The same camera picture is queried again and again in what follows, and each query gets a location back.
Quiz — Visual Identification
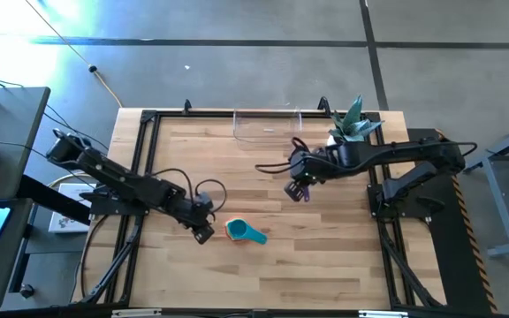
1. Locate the grey metal table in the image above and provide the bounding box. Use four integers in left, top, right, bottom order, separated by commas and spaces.
459, 115, 509, 258

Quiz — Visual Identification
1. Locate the teal measuring cup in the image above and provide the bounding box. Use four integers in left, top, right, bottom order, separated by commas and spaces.
227, 219, 268, 246

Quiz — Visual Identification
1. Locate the black mat with hazard stripe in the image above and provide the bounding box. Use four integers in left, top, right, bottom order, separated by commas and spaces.
406, 127, 498, 315

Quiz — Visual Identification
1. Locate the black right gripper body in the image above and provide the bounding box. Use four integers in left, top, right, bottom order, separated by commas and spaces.
289, 149, 329, 185

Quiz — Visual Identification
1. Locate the dark grey desk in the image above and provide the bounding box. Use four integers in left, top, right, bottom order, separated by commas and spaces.
0, 87, 51, 204

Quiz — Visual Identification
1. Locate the clear plastic basket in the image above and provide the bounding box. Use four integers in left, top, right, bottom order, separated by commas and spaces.
232, 107, 303, 145

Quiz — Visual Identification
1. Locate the black aluminium table frame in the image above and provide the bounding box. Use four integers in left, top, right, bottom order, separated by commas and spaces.
77, 96, 445, 310

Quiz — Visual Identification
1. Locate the snake plant in white pot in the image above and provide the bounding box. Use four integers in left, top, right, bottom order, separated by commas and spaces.
326, 95, 386, 147

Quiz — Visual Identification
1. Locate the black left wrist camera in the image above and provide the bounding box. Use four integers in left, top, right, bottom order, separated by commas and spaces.
192, 193, 215, 214

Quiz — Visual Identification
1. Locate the yellow floor cable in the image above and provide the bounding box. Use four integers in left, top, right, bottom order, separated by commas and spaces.
24, 0, 124, 109

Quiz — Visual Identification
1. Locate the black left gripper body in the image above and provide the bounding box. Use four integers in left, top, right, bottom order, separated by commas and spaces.
177, 201, 216, 231

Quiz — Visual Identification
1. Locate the white printed booklet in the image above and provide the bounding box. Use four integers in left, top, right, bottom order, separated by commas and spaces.
49, 183, 101, 234

